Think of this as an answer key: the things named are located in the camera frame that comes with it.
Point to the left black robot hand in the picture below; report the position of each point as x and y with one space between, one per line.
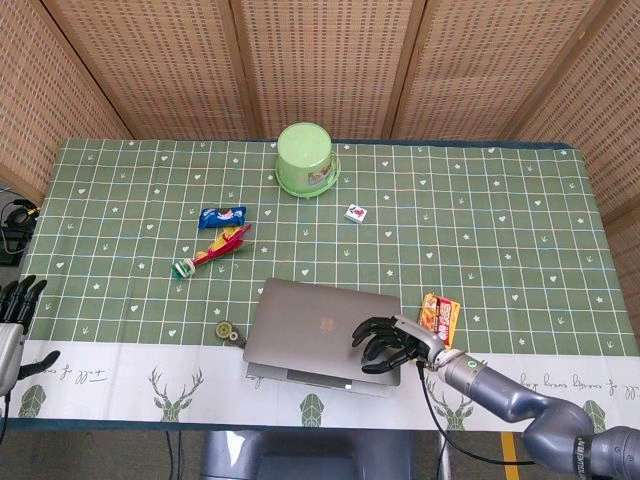
10 350

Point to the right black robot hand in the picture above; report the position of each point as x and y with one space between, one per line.
405 340

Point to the silver grey laptop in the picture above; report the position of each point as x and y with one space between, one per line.
310 320

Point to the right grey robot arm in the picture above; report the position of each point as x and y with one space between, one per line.
500 387

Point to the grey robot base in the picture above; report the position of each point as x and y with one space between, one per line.
300 455

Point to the woven bamboo screen panel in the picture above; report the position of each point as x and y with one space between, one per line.
615 125
160 65
40 100
490 65
330 60

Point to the yellow curry box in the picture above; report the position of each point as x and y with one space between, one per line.
442 312

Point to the green grid tablecloth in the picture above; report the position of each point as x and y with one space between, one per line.
450 240

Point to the metal table leg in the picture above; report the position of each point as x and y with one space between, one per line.
445 455

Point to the small white mahjong tile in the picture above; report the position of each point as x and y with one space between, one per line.
355 213

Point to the black headphones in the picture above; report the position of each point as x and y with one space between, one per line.
20 212

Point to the red yellow snack wrapper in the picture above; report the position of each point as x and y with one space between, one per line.
215 250

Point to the green plastic bucket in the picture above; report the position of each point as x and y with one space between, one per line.
305 155

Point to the blue snack packet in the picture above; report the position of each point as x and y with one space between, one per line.
222 217

